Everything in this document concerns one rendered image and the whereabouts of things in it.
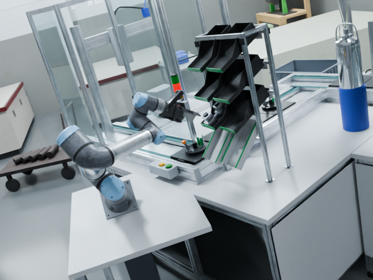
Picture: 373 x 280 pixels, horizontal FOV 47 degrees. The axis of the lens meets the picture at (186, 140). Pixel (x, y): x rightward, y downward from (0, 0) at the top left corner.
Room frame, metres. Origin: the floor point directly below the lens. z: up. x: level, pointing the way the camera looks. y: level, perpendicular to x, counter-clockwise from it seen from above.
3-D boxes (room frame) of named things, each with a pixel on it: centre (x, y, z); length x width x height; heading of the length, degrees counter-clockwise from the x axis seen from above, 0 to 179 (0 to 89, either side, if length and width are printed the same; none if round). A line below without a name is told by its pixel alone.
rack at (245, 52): (2.23, -0.36, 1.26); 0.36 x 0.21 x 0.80; 36
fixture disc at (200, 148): (2.45, -0.04, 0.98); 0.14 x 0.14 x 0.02
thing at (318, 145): (2.71, -0.40, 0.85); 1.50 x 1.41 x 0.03; 36
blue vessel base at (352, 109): (2.44, -1.04, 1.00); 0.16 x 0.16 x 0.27
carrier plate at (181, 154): (2.45, -0.04, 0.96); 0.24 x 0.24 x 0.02; 36
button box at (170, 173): (2.40, 0.18, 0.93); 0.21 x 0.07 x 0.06; 36
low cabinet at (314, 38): (6.13, -1.99, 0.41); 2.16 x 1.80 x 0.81; 98
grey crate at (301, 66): (4.16, -1.34, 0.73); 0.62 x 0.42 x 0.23; 36
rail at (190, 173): (2.59, 0.24, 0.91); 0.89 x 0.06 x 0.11; 36
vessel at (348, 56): (2.44, -1.04, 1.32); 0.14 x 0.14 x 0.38
